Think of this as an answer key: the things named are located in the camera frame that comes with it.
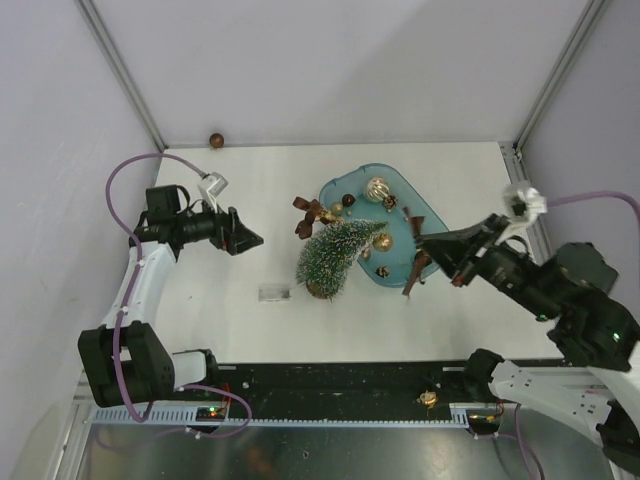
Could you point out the brown ribbon bow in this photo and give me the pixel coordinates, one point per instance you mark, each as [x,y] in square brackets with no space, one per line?
[421,259]

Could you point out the large silver gold bauble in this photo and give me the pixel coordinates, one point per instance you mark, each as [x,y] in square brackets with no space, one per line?
[377,189]

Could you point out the brown matte bauble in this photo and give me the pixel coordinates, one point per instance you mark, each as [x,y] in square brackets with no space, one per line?
[216,141]

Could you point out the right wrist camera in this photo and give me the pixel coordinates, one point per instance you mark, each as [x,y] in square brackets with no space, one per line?
[524,204]

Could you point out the clear battery box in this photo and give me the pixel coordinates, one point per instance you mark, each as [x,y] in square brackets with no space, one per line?
[274,293]

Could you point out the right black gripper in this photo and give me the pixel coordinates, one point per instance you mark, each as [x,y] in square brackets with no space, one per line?
[452,250]

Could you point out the small gold ornament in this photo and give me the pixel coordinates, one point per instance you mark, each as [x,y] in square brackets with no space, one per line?
[428,398]

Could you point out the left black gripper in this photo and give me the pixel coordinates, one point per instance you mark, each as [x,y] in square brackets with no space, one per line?
[239,238]

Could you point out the small dark red bauble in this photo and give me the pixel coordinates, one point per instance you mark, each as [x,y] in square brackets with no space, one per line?
[348,200]

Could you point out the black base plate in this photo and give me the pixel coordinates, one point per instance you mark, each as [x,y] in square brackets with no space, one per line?
[352,392]

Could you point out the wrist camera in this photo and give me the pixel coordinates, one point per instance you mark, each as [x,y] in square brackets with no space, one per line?
[210,187]
[524,204]

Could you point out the gold faceted bauble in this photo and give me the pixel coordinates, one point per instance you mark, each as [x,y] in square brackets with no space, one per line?
[383,242]

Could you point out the small frosted pine cone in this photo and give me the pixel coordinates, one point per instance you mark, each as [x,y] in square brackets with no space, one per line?
[382,272]

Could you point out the teal plastic tray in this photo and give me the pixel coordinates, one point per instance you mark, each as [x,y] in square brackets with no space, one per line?
[399,258]

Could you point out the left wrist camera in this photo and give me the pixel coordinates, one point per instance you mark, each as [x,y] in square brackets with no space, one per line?
[210,187]

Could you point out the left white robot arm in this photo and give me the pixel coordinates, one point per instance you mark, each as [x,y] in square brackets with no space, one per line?
[124,355]

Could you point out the brown ribbon bow garland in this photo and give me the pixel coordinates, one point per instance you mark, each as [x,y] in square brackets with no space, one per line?
[313,212]

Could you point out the small green christmas tree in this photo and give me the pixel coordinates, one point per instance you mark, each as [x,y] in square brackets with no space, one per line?
[327,257]

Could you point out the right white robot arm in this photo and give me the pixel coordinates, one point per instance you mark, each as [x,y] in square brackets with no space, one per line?
[595,334]

